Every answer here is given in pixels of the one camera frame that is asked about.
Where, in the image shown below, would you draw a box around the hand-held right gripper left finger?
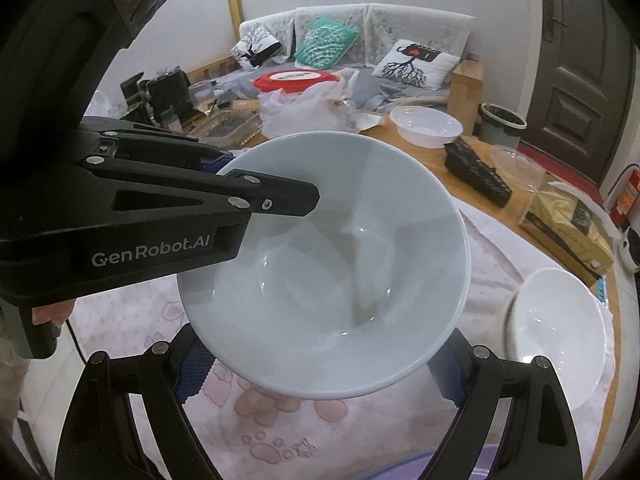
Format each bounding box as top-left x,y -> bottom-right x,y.
54,322 -> 221,480

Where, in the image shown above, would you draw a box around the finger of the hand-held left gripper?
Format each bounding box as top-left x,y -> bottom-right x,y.
80,116 -> 237,175
70,156 -> 321,233

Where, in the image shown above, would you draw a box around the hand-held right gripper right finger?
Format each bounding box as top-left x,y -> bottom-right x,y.
425,327 -> 583,480

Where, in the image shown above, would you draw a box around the white ceramic bowl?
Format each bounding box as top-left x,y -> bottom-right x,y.
176,131 -> 472,402

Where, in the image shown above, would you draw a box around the cream ceramic bowl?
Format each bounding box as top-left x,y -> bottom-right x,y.
501,267 -> 608,409

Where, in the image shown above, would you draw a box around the person's left hand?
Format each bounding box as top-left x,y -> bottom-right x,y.
31,299 -> 77,327

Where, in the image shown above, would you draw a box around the black appliance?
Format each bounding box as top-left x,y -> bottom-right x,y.
145,67 -> 193,126

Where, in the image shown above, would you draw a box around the paw print tablecloth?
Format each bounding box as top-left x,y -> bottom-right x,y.
65,200 -> 621,480

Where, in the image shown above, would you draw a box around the glass tray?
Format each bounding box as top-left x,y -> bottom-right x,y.
192,110 -> 263,148

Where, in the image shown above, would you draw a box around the white plastic bag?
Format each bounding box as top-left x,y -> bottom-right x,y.
260,67 -> 388,138

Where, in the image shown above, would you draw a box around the black and white cushion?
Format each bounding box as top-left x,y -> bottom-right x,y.
231,27 -> 282,67

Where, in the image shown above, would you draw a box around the yellow rolled mat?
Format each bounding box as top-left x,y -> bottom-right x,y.
226,0 -> 242,56

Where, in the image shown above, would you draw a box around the grey sofa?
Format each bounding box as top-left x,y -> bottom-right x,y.
182,2 -> 481,111

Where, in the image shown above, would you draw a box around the white plastic bowl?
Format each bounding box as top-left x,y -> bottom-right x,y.
389,106 -> 464,149

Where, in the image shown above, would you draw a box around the teal leaf cushion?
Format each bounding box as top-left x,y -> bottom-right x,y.
294,16 -> 360,70

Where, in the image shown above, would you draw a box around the person's beige trousers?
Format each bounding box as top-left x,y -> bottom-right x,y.
0,335 -> 32,428

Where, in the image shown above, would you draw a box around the white tree print cushion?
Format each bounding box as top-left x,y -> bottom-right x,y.
372,39 -> 460,88

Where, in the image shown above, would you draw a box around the gold tissue box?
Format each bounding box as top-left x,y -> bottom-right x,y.
518,170 -> 615,286

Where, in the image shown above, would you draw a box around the black pouch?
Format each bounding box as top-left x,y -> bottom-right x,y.
444,140 -> 513,206

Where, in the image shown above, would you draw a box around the wooden side table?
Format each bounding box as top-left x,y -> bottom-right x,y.
447,60 -> 485,133

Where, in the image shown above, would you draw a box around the white lace sofa cover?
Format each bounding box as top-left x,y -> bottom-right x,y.
239,2 -> 476,68

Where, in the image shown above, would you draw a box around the white round appliance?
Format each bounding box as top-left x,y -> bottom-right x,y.
617,227 -> 640,273

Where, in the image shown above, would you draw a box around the clear plastic lid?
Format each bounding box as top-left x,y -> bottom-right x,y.
490,144 -> 546,191

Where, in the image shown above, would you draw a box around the trash bin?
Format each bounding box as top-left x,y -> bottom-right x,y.
477,102 -> 528,148

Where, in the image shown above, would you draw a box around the red fire extinguisher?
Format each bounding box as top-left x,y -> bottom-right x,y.
612,165 -> 640,226

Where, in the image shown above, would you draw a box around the dark entrance door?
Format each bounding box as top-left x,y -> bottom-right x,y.
520,0 -> 640,191

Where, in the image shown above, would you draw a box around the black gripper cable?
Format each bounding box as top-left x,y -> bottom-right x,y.
64,322 -> 87,362

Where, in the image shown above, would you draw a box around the door handle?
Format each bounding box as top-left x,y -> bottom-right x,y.
542,0 -> 568,41

